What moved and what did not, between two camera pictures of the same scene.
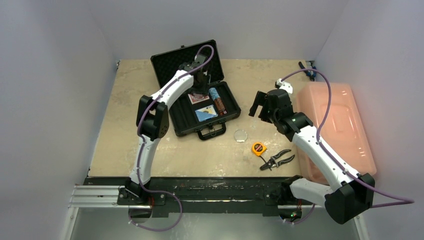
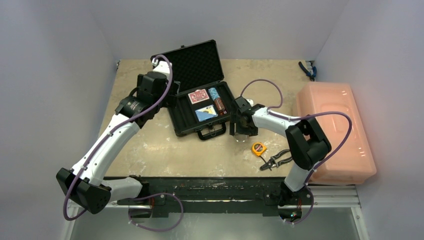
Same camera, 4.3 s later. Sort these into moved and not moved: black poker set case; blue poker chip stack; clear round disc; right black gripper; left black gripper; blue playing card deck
Moved: left black gripper; right black gripper
Not moved: black poker set case; blue playing card deck; clear round disc; blue poker chip stack
